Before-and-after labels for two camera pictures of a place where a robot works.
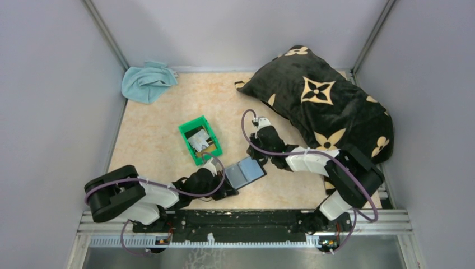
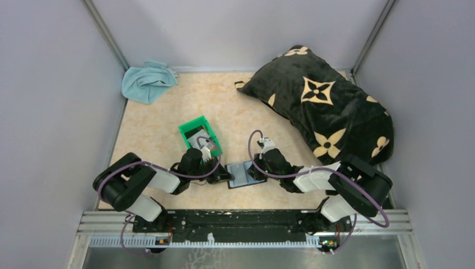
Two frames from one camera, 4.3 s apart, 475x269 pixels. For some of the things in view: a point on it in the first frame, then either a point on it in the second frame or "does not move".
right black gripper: (257, 149) to (259, 167)
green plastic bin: (193, 125) does not move
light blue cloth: (148, 84) does not move
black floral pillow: (322, 105) does not move
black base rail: (247, 225) does not move
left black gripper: (227, 184) to (214, 170)
